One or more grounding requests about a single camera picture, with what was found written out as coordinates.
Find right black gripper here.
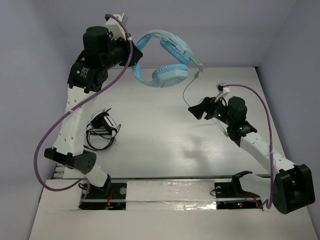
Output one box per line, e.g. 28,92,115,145
188,94,234,126

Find light blue headphones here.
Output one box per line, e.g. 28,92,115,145
130,29,194,89

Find green headphone cable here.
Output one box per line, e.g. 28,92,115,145
182,56,229,138

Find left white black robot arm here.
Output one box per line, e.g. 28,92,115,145
44,26,142,197

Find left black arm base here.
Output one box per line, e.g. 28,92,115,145
78,176,127,211

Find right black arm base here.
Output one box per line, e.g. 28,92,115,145
210,170,263,210

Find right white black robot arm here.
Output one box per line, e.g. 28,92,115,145
188,96,316,214

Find silver foil tape strip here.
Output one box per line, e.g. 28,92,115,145
125,179,217,211

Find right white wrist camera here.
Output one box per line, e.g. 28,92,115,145
215,82,230,102

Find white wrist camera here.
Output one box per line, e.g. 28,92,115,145
104,12,132,41
215,82,230,102

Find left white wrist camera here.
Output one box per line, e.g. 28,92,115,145
104,12,132,41

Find black white cable bundle device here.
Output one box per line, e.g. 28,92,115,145
83,108,122,152

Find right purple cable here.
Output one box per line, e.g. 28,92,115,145
218,83,274,209

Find purple cable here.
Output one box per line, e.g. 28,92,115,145
33,13,134,210
218,83,274,209

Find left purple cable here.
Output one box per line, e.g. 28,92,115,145
33,13,134,210

